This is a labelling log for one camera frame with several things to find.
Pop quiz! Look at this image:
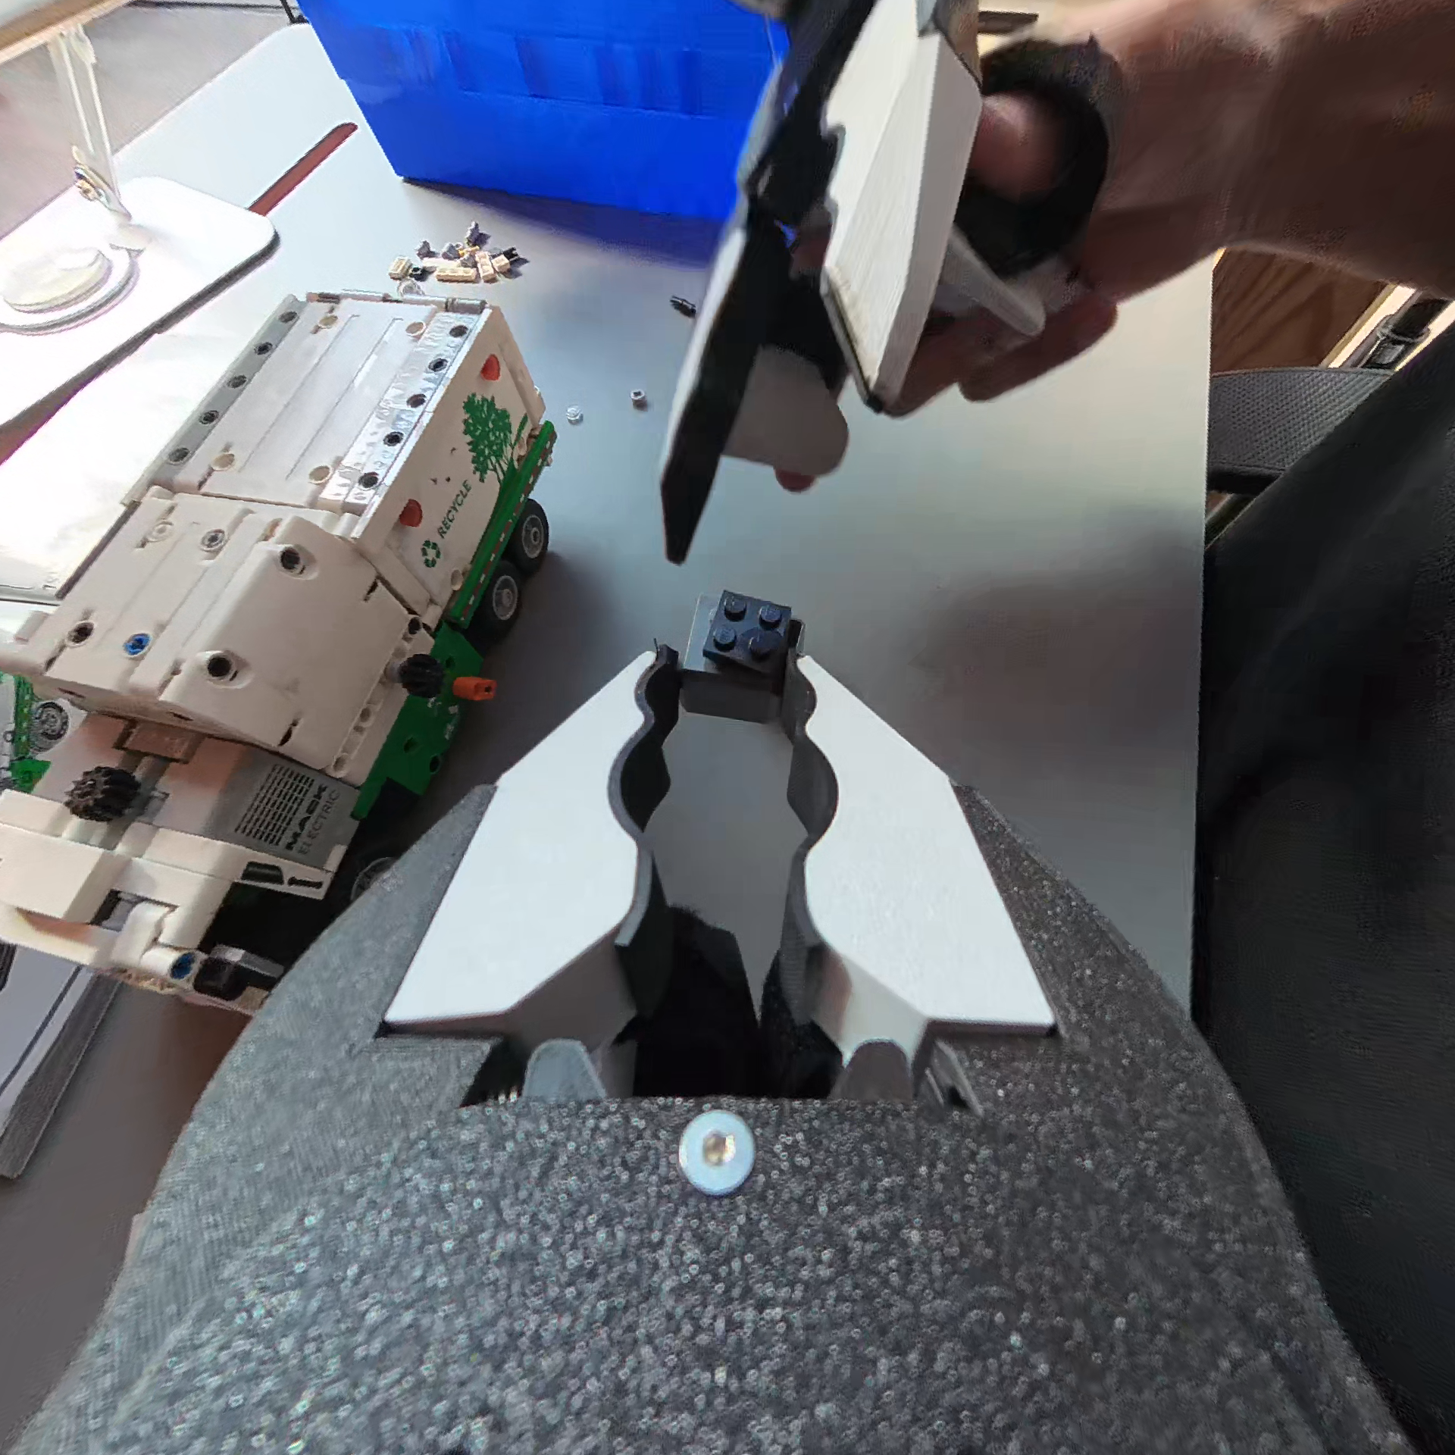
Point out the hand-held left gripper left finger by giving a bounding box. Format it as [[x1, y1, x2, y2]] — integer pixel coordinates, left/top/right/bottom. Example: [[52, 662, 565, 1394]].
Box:
[[380, 641, 684, 1098]]

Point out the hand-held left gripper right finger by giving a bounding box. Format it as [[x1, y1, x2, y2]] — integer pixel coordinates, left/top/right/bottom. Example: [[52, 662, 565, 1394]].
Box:
[[778, 651, 1062, 1102]]

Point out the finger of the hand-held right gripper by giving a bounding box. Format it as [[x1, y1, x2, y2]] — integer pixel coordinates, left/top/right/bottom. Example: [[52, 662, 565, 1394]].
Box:
[[659, 219, 789, 566]]

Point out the black lego brick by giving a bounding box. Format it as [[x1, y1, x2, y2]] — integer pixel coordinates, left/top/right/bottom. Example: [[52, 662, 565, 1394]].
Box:
[[703, 589, 801, 685]]

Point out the grey lego bin recycle sticker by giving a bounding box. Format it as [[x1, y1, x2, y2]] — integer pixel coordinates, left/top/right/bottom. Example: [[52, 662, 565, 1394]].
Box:
[[680, 620, 807, 724]]

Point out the pile of small lego pieces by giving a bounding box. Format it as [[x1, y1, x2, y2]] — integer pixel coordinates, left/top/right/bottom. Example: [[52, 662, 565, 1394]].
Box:
[[390, 221, 530, 286]]

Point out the white green lego garbage truck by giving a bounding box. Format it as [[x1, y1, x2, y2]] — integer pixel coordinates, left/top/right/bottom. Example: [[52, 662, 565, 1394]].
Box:
[[0, 290, 559, 1008]]

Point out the blue plastic bin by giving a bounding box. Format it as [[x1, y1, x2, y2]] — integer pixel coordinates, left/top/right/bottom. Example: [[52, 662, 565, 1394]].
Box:
[[298, 0, 791, 223]]

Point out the wooden instruction board stand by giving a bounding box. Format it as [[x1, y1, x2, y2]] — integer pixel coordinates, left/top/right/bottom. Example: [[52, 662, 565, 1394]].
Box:
[[0, 0, 281, 428]]

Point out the black office chair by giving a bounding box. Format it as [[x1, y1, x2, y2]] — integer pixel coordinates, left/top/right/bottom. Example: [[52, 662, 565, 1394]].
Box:
[[1208, 367, 1405, 493]]

